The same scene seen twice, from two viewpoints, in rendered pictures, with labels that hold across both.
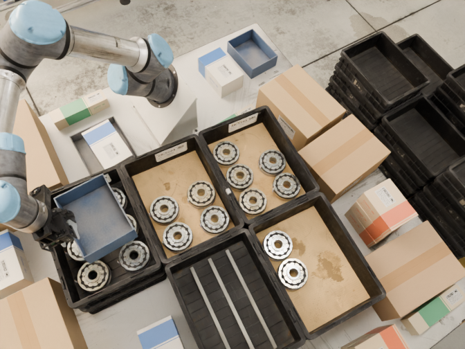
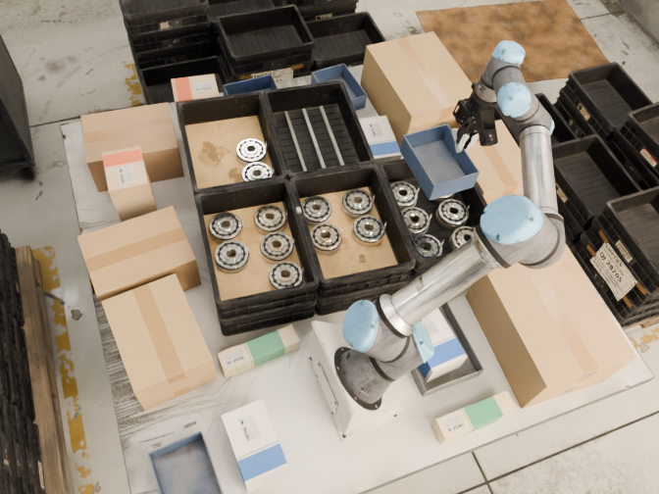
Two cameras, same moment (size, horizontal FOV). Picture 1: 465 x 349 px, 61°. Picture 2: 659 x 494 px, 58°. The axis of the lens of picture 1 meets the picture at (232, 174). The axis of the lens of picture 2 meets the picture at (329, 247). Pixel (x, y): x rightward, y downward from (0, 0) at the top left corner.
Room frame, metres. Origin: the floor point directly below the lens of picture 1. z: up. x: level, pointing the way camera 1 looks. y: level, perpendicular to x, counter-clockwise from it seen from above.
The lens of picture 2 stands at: (1.55, 0.30, 2.43)
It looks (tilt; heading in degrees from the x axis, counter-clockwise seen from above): 57 degrees down; 190
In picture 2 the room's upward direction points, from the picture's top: 9 degrees clockwise
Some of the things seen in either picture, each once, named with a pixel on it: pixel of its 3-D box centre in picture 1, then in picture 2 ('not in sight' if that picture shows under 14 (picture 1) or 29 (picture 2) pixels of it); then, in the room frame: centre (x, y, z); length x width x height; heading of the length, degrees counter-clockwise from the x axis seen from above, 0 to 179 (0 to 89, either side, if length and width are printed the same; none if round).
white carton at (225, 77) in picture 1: (219, 71); (254, 445); (1.18, 0.11, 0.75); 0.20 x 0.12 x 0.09; 42
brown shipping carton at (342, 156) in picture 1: (338, 160); (141, 261); (0.77, -0.42, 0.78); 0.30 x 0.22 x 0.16; 134
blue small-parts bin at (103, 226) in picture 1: (96, 217); (438, 161); (0.32, 0.37, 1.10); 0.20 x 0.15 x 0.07; 39
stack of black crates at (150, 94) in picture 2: not in sight; (188, 100); (-0.40, -0.86, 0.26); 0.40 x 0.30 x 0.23; 128
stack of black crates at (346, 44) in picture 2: not in sight; (339, 62); (-0.89, -0.22, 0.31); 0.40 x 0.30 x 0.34; 128
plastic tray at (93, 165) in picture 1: (106, 152); (433, 344); (0.71, 0.53, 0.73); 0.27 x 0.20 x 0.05; 39
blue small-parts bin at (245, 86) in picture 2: not in sight; (253, 98); (-0.07, -0.37, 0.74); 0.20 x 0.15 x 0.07; 130
